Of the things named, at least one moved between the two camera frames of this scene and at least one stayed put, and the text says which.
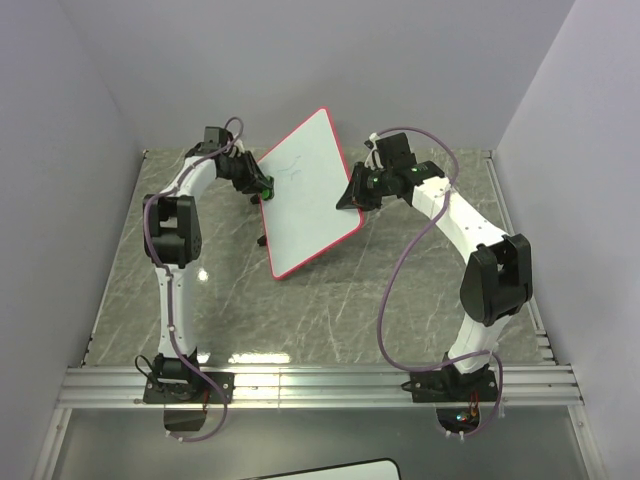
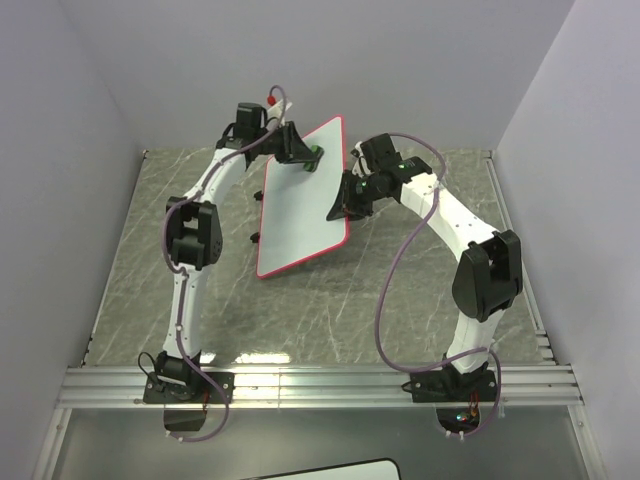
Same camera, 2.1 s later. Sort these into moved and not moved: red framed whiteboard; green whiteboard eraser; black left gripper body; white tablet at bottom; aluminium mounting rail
Moved: green whiteboard eraser; red framed whiteboard; black left gripper body
Not moved: white tablet at bottom; aluminium mounting rail
